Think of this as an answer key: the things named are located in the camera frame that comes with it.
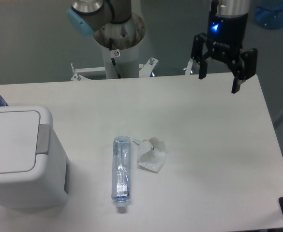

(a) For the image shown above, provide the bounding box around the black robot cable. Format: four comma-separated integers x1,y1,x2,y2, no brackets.
108,37,122,79

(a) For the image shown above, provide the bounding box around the white trash can body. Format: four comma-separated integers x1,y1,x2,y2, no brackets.
0,106,70,209

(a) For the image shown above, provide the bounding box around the crumpled white paper tissue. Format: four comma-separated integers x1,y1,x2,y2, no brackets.
133,137,167,174

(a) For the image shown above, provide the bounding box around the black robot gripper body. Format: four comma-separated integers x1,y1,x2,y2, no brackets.
204,0,249,64

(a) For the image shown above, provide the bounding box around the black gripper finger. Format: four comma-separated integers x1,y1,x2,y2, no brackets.
231,48,258,94
191,32,212,80

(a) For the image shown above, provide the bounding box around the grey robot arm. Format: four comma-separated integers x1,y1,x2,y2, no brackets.
66,0,258,93

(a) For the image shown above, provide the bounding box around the white trash can lid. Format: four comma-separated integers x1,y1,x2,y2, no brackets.
0,111,40,174

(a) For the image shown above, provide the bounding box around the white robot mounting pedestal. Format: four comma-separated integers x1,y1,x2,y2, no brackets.
66,7,146,79

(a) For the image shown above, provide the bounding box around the clear plastic water bottle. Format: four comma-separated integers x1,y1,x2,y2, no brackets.
111,136,131,210

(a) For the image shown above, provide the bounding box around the grey lid push button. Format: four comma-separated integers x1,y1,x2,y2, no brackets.
36,124,51,155

